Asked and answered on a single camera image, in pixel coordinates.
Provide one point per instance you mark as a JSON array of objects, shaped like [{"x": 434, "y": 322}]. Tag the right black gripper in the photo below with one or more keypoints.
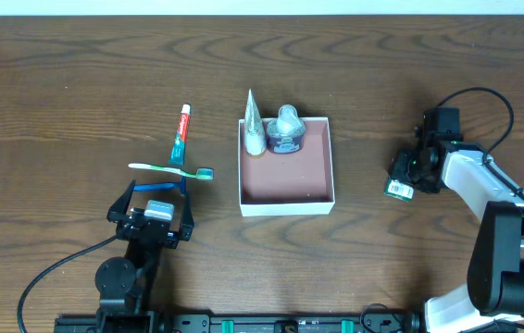
[{"x": 401, "y": 169}]

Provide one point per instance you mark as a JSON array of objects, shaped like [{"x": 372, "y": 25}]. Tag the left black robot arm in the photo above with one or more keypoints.
[{"x": 124, "y": 282}]

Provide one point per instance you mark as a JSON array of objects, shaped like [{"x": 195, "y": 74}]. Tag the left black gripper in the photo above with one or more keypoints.
[{"x": 149, "y": 227}]

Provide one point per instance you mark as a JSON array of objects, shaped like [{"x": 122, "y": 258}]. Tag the white Pantene tube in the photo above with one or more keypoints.
[{"x": 254, "y": 135}]

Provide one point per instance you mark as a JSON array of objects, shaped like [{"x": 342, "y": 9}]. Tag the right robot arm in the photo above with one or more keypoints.
[{"x": 493, "y": 295}]

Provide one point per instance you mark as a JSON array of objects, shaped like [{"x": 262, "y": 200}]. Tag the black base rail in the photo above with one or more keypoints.
[{"x": 378, "y": 322}]

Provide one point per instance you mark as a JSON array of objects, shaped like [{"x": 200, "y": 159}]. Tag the green white soap packet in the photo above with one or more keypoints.
[{"x": 399, "y": 190}]

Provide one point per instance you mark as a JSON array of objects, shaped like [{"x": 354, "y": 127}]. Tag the green white toothbrush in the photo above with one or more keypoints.
[{"x": 200, "y": 173}]

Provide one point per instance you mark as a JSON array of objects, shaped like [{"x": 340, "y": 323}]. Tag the white box with pink interior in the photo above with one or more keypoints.
[{"x": 298, "y": 184}]

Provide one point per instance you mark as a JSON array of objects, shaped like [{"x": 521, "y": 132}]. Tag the red green toothpaste tube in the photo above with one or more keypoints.
[{"x": 179, "y": 146}]

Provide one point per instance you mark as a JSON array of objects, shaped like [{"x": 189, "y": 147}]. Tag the blue disposable razor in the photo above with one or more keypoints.
[{"x": 180, "y": 185}]

